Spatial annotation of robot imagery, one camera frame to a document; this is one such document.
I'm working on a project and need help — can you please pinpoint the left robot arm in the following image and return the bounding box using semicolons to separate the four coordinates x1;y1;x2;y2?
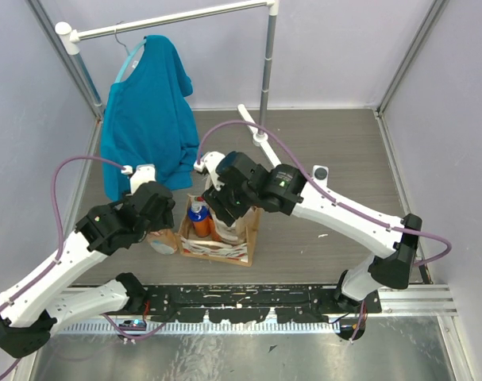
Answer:
0;181;175;359

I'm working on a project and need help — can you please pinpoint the pink cap bottle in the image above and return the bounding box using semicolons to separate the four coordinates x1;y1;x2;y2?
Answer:
146;229;178;256

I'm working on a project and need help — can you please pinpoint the light blue clothes hanger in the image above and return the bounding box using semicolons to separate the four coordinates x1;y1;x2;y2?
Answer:
114;38;146;83

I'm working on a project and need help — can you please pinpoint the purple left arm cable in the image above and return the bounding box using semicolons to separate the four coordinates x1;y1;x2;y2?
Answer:
0;155;174;381

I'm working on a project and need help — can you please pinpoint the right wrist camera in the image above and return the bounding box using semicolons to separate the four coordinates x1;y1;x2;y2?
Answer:
194;152;226;191

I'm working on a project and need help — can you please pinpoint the white metal clothes rack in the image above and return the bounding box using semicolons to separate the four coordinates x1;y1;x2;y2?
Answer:
54;1;280;167

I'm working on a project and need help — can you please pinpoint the white cable duct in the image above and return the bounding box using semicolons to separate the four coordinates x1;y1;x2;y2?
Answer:
60;319;340;335

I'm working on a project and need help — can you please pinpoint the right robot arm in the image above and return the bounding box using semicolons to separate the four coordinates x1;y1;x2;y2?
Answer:
194;152;422;313

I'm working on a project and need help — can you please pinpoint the clear bottle white cap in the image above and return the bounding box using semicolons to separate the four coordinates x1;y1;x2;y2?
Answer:
212;215;244;245

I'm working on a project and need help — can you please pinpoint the teal t-shirt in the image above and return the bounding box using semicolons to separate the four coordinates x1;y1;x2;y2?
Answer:
100;35;199;191

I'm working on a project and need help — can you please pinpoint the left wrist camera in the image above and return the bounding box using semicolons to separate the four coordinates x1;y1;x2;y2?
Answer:
121;164;156;194

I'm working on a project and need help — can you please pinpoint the blue pump bottle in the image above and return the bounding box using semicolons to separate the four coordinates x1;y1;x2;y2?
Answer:
187;201;210;238

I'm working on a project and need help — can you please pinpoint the white bottle grey cap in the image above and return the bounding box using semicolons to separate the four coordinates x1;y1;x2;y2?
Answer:
312;165;329;187

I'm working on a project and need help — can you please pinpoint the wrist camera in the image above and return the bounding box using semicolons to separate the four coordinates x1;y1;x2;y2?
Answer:
194;152;226;191
121;164;156;194

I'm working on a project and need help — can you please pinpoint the burlap canvas bag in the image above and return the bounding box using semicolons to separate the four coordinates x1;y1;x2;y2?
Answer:
176;194;261;267

